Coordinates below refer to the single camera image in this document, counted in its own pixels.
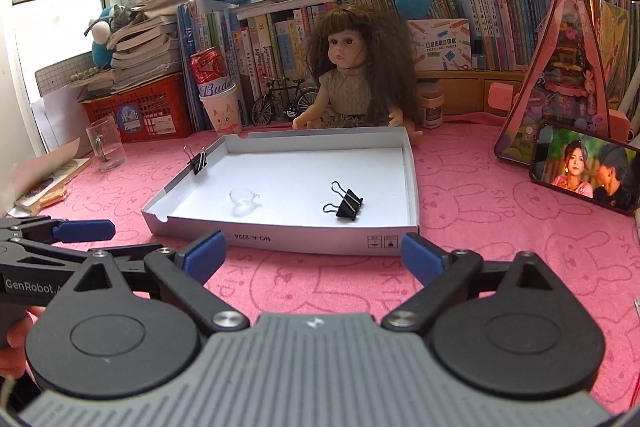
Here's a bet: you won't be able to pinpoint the white cat-print paper cup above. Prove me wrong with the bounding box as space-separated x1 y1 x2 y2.
199 84 243 136

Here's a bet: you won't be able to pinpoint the black toy bicycle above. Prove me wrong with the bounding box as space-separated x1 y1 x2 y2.
250 78 321 126

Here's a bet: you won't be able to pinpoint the wooden desk organizer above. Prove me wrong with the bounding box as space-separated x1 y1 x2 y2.
415 69 531 115

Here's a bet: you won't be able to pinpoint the stack of worn books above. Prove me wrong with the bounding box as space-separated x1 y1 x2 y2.
75 0 183 95

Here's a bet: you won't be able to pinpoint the pink rabbit-print cloth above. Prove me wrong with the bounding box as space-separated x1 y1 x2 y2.
30 109 640 413

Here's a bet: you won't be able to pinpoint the row of thin upright books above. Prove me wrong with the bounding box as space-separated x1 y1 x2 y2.
177 0 341 132

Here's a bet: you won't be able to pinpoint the clear drinking glass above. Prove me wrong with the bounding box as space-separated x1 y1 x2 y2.
85 117 126 172

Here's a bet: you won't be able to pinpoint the red plastic crate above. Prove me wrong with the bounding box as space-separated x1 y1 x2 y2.
82 74 193 144

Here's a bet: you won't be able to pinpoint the white pencil-print carton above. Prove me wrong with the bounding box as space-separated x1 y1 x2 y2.
407 18 473 72

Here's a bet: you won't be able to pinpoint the brown lidded jar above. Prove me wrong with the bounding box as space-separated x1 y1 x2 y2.
417 82 446 130

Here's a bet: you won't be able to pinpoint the stack of glossy thin books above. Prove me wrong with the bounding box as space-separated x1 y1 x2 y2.
582 0 640 108

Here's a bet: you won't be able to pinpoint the red beer can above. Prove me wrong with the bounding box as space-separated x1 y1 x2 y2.
189 48 236 98

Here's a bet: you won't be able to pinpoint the white paper sheets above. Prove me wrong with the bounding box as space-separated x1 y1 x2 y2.
30 97 86 152

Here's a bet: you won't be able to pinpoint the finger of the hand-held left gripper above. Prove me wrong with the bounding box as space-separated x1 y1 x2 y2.
0 241 165 269
0 216 115 244

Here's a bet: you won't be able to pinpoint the person's left hand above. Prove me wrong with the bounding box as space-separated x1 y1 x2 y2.
0 306 48 380

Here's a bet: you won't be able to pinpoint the black smartphone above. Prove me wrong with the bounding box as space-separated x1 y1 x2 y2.
529 123 640 215

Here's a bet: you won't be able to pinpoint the row of blue-spined books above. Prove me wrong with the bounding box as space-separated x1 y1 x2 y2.
327 0 591 72

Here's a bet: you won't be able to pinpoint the white cardboard box tray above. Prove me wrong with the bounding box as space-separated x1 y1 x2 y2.
141 127 420 258

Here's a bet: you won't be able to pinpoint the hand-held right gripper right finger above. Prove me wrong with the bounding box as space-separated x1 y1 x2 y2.
381 232 566 333

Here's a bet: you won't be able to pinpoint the grey plush toy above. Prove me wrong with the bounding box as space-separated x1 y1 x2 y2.
111 0 161 30

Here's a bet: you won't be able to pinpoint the grid cutting mat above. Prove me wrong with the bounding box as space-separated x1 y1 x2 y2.
35 57 101 98

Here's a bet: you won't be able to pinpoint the black binder clip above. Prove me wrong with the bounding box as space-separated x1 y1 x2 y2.
322 181 364 223
183 146 209 176

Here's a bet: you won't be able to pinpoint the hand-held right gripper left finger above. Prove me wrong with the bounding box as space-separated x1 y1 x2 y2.
75 229 251 333

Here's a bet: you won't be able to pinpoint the blue white plush toy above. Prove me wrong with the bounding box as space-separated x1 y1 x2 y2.
90 4 118 68

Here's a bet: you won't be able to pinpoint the pink triangular toy box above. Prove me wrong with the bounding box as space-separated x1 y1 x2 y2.
492 0 613 168

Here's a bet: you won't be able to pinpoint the clear small round lid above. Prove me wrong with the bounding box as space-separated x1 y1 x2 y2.
229 188 261 210

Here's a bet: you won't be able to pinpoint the brown-haired doll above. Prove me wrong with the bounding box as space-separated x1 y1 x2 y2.
292 4 423 142

